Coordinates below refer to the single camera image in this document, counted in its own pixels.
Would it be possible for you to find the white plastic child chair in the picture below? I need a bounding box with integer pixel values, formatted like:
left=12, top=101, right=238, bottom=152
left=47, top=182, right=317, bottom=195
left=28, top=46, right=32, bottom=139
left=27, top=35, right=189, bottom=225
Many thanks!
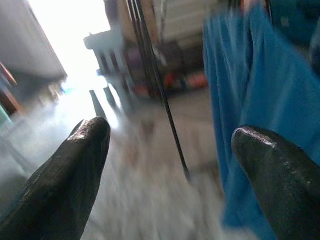
left=83, top=31, right=133, bottom=121

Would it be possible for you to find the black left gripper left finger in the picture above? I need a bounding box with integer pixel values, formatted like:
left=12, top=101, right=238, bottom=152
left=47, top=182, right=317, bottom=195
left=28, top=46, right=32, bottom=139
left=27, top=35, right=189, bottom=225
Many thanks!
left=0, top=116, right=111, bottom=240

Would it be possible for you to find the black metal drying rack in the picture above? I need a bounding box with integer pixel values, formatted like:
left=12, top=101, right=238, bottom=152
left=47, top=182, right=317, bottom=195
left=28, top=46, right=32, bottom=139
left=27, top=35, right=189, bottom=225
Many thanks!
left=124, top=0, right=193, bottom=182

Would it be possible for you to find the blue shirt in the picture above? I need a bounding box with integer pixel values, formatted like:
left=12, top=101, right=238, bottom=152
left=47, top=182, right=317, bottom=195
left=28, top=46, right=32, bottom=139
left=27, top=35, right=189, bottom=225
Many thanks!
left=202, top=0, right=320, bottom=240

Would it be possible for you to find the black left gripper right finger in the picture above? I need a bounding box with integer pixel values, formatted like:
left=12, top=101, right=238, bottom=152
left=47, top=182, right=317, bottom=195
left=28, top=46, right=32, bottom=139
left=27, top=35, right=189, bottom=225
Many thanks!
left=231, top=124, right=320, bottom=240

